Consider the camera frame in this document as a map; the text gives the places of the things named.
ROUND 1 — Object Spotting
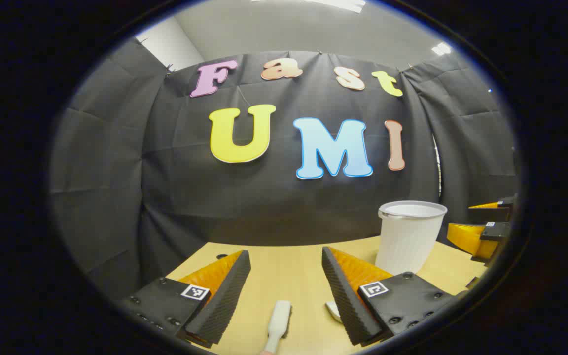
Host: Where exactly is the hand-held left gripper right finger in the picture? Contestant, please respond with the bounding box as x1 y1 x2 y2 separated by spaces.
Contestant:
321 247 457 346

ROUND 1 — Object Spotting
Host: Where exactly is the black backdrop cloth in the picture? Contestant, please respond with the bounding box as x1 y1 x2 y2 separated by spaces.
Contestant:
50 37 519 301

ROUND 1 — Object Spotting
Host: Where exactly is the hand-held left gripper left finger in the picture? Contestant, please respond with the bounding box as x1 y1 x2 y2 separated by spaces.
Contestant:
116 250 251 349

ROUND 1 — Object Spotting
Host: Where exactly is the white ribbed garbage bin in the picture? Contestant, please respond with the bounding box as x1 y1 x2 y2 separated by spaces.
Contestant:
375 200 448 277

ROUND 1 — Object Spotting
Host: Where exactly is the wooden desktop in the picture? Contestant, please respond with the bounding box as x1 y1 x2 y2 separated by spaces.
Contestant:
166 236 489 355

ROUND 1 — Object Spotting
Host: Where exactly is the white plastic dustpan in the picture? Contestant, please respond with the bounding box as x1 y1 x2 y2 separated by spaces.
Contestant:
325 301 344 324

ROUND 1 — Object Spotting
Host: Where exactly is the small white broom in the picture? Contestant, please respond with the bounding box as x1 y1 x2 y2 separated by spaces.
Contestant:
259 300 292 355

